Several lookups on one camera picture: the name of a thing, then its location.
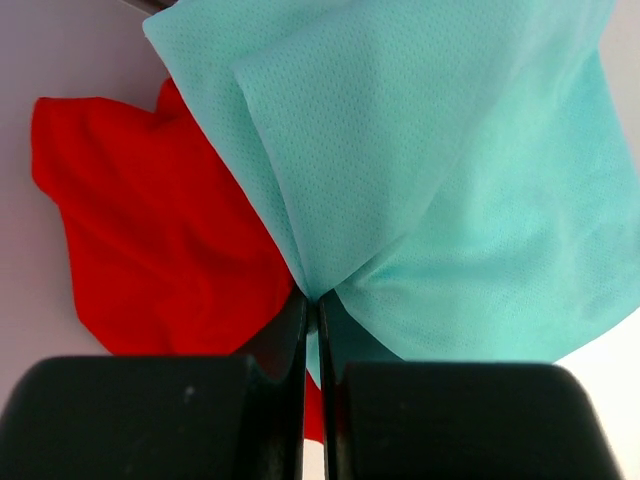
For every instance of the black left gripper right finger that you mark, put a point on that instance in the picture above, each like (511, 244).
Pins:
(386, 418)

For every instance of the red folded t shirt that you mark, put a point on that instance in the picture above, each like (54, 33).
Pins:
(167, 255)

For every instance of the teal t shirt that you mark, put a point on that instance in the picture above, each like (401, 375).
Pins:
(454, 171)

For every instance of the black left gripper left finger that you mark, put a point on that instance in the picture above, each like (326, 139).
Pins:
(164, 417)

